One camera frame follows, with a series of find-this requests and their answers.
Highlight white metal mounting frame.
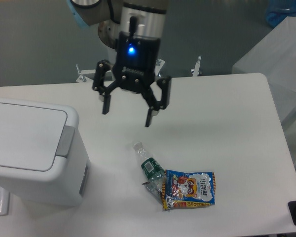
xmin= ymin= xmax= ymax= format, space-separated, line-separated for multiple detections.
xmin=76 ymin=56 xmax=202 ymax=83

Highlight white push-lid trash can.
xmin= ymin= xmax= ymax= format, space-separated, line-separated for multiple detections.
xmin=0 ymin=98 xmax=91 ymax=206

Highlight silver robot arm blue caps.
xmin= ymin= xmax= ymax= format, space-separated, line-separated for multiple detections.
xmin=67 ymin=0 xmax=172 ymax=127

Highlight blue cartoon snack bag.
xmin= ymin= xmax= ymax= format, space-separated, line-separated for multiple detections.
xmin=162 ymin=169 xmax=216 ymax=211

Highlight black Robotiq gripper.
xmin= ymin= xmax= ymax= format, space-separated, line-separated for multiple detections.
xmin=92 ymin=32 xmax=172 ymax=127

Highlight crushed clear plastic bottle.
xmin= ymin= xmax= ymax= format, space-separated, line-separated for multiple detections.
xmin=133 ymin=142 xmax=166 ymax=201

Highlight blue water jug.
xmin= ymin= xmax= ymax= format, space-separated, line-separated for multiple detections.
xmin=264 ymin=0 xmax=296 ymax=28

